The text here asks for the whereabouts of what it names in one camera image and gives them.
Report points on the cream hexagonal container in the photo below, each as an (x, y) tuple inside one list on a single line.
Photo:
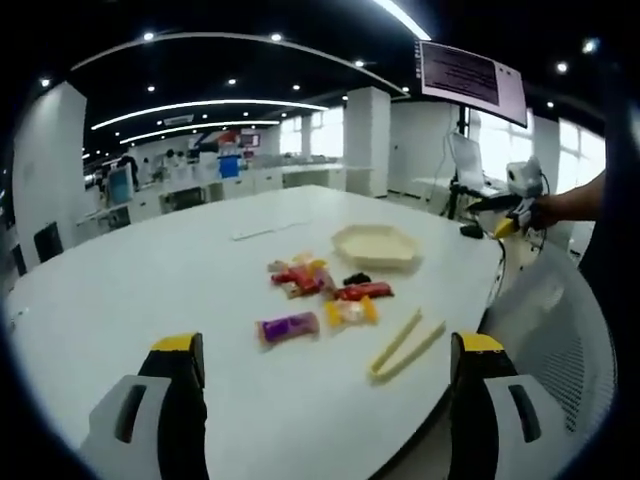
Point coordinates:
[(376, 245)]

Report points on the black computer mouse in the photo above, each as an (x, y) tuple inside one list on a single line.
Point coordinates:
[(471, 231)]

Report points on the orange clear snack packet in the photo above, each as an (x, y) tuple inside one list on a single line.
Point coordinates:
[(349, 311)]

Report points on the large monitor screen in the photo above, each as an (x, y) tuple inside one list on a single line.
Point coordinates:
[(470, 80)]

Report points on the purple snack packet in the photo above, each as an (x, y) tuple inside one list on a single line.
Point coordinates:
[(287, 327)]

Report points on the cream food tongs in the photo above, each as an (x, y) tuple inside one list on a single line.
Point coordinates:
[(406, 345)]

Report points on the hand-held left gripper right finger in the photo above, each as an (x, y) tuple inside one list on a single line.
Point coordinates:
[(492, 405)]

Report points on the blue white box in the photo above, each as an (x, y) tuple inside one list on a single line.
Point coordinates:
[(229, 164)]

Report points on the black chair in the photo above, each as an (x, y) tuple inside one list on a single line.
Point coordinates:
[(48, 242)]

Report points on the red snack bar packet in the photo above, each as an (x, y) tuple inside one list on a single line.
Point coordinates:
[(364, 290)]

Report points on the pile of mixed snack packets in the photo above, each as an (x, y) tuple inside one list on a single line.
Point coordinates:
[(300, 276)]

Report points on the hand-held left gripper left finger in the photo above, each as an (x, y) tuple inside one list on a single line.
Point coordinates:
[(170, 400)]

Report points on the white laptop on stand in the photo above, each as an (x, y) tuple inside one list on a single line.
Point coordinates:
[(470, 161)]

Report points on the white mesh office chair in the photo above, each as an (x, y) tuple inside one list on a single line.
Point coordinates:
[(555, 330)]

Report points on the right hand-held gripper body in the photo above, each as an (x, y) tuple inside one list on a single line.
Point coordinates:
[(523, 176)]

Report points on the black small snack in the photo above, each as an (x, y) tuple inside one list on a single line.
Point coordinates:
[(357, 277)]

